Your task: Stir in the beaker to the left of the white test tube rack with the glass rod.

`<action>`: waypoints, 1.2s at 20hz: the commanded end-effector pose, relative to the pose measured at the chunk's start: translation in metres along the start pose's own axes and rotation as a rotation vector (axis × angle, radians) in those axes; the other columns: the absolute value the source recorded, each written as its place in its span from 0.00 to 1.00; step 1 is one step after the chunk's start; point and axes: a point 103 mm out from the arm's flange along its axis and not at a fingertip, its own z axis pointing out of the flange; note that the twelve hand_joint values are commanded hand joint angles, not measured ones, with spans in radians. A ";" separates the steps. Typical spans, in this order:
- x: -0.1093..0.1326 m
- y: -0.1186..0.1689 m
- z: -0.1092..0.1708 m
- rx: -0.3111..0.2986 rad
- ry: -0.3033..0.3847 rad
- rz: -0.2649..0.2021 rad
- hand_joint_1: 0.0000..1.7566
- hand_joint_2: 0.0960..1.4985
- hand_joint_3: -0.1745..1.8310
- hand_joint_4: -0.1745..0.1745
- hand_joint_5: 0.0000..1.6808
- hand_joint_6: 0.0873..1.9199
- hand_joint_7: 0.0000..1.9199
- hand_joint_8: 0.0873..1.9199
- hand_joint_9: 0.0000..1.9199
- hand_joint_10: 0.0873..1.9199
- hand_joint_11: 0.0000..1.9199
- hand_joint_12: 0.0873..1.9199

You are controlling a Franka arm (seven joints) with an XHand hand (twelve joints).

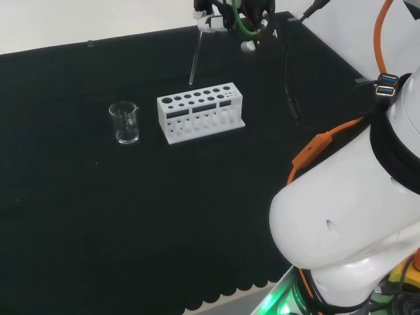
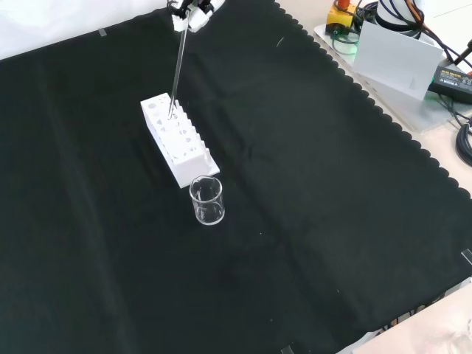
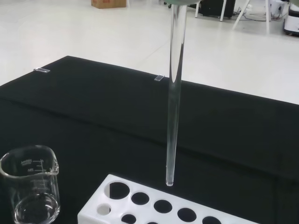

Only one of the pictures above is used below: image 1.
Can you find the white test tube rack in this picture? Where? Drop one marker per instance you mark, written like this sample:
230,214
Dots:
183,111

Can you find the pale board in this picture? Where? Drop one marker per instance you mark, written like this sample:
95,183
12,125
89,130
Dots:
236,303

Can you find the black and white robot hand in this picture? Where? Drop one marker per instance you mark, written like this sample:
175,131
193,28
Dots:
210,23

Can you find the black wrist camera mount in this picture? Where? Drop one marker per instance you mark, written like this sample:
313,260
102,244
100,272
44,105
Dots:
267,29

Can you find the clear cloth clip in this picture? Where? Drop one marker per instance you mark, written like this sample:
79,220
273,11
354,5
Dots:
90,43
362,80
293,20

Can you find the yellow stop button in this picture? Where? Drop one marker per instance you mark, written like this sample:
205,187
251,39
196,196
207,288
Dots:
398,272

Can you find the clear glass beaker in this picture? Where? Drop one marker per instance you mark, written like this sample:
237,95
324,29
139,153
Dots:
124,136

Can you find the clear glass rod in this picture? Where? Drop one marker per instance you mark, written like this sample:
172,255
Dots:
195,57

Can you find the black bench cloth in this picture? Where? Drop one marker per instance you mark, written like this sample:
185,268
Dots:
98,213

